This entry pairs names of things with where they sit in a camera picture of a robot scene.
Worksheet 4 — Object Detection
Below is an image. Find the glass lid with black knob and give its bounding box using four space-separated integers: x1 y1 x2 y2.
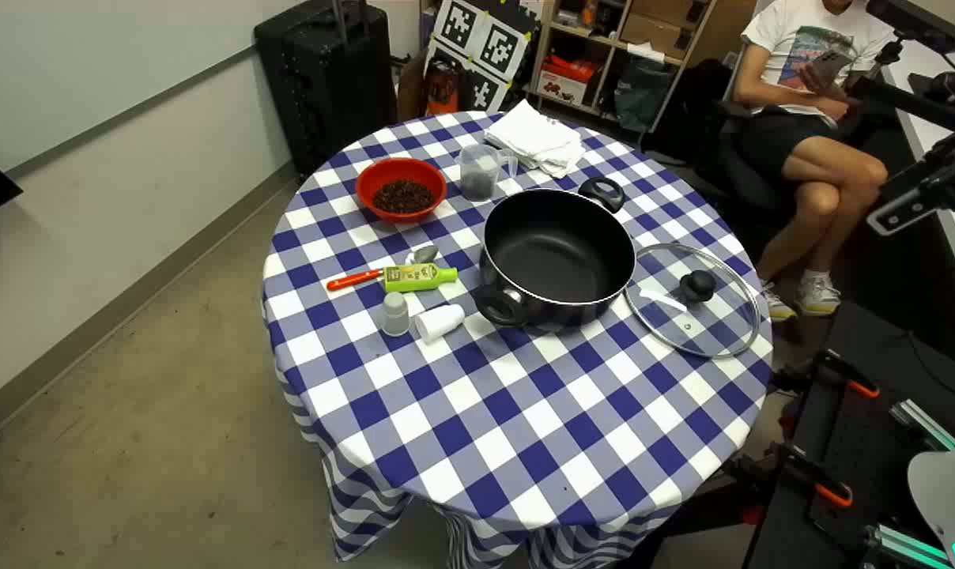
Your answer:
620 240 766 359

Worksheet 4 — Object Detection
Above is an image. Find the black cooking pot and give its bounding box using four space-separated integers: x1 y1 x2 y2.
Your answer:
474 186 639 335

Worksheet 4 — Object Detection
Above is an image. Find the seated person white shirt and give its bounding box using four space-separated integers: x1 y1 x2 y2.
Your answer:
730 0 898 325

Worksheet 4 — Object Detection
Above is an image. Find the black monitor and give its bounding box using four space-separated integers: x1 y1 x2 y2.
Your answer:
866 0 955 57

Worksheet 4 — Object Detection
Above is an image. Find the black orange clamp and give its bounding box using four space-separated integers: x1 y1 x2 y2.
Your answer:
781 445 857 513
814 352 884 404

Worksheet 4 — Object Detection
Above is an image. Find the black office chair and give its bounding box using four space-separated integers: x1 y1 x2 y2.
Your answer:
664 57 787 219

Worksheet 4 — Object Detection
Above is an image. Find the small black round object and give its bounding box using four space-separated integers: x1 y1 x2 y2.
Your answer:
576 174 631 214

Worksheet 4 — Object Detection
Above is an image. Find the wooden storage shelf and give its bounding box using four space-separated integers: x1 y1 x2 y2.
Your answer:
525 0 759 131

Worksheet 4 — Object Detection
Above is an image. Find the folded white towel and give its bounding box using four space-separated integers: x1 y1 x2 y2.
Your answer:
481 99 588 180

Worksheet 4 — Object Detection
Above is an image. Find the clear plastic measuring cup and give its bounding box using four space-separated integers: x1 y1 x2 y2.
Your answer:
455 142 511 202

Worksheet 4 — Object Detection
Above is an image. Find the fiducial marker board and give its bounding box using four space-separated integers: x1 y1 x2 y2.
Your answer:
422 0 540 114

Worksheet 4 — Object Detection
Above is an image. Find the blue white checkered tablecloth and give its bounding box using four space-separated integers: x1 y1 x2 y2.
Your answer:
261 107 779 569

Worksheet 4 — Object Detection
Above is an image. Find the white plastic cup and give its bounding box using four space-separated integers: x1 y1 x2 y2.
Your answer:
408 301 469 344

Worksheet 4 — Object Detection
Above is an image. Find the green tube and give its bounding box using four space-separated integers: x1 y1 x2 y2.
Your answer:
381 262 462 296

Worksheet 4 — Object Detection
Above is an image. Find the red bowl with beans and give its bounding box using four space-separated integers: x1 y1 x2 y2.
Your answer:
353 156 454 229

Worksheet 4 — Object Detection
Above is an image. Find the small white bottle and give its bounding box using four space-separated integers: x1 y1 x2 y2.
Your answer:
378 291 416 341

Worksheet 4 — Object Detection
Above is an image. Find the black speaker case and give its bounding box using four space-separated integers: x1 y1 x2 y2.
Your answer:
252 0 400 177

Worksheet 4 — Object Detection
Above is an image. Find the orange handled metal spoon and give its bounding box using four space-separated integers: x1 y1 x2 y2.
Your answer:
323 242 442 293

